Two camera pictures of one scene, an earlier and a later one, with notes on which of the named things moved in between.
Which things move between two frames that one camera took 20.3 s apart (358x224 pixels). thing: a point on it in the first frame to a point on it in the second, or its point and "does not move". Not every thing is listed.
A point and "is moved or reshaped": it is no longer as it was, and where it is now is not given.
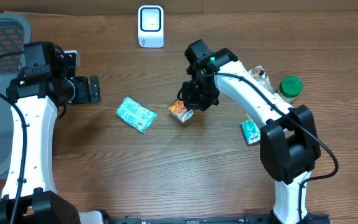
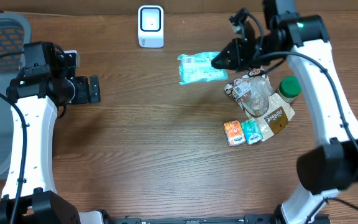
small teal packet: x=252 y=134 does not move
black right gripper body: x=200 y=96 to x=249 y=55
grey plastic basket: x=0 y=33 does not move
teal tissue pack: x=132 y=112 is moved or reshaped
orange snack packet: x=179 y=110 to x=234 y=134
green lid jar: x=289 y=87 does not move
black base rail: x=311 y=218 does not move
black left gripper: x=84 y=96 does not move
